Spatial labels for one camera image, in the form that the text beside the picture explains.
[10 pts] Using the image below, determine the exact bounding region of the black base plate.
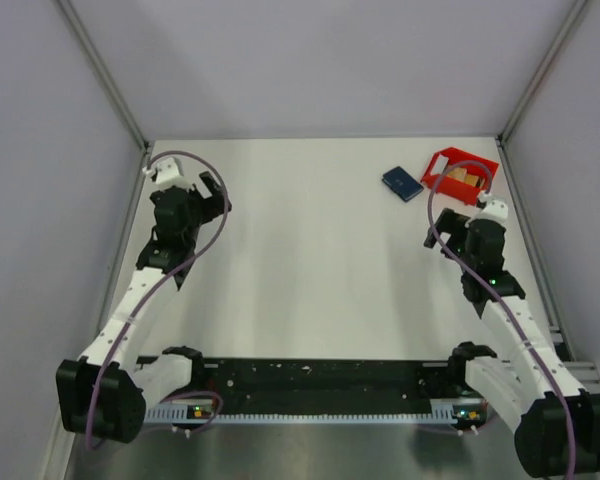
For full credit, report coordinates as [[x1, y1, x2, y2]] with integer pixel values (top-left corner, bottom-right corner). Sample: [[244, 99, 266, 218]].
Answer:
[[149, 356, 491, 415]]

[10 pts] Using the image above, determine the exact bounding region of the blue leather card holder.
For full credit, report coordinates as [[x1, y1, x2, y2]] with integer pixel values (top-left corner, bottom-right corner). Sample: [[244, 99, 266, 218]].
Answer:
[[382, 166, 423, 202]]

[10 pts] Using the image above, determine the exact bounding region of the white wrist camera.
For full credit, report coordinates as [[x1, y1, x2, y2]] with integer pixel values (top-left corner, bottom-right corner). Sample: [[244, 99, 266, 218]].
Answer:
[[142, 156, 190, 190], [473, 192, 509, 225]]

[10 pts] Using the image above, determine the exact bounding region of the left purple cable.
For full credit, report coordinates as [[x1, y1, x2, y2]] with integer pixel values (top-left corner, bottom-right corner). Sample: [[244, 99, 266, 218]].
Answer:
[[82, 150, 231, 451]]

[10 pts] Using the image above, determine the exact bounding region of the aluminium frame post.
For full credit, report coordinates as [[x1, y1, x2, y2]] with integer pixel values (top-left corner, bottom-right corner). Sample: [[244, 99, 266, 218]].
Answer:
[[53, 0, 150, 151], [497, 0, 593, 145]]

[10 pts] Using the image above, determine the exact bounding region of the aluminium front rail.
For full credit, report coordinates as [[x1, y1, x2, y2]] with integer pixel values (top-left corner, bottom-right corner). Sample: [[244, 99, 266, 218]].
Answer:
[[564, 361, 600, 392]]

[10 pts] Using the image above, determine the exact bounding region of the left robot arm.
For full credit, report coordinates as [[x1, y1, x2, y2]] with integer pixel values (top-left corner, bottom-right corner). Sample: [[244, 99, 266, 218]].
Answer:
[[56, 167, 231, 443]]

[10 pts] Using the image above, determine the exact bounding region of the red plastic bin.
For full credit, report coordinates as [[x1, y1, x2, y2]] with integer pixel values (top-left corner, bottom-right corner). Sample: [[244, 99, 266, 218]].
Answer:
[[421, 147, 499, 206]]

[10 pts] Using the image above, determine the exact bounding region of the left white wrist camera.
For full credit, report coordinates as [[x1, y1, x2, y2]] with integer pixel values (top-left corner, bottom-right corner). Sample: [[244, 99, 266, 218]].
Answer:
[[142, 156, 190, 190]]

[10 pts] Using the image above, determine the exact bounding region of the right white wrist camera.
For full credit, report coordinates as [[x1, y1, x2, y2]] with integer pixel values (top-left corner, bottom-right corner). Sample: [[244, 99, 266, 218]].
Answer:
[[473, 192, 509, 225]]

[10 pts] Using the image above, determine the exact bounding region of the gold credit card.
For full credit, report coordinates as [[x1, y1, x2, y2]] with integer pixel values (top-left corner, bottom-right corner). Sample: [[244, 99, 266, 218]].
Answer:
[[447, 167, 468, 183]]

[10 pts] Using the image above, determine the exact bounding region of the right aluminium frame post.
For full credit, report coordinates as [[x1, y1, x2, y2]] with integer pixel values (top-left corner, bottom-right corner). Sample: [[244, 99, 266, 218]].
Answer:
[[497, 0, 593, 145]]

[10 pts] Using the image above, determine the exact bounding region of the grey slotted cable duct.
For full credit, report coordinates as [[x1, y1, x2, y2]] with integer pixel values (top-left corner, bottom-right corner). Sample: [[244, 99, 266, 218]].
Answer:
[[144, 401, 489, 429]]

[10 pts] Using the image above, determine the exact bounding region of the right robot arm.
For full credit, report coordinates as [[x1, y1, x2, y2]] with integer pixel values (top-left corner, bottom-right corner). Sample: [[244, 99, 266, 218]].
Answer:
[[424, 208, 600, 479]]

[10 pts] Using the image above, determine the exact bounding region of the left aluminium frame post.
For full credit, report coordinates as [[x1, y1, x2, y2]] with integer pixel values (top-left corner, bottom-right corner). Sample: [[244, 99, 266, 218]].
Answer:
[[53, 0, 150, 151]]

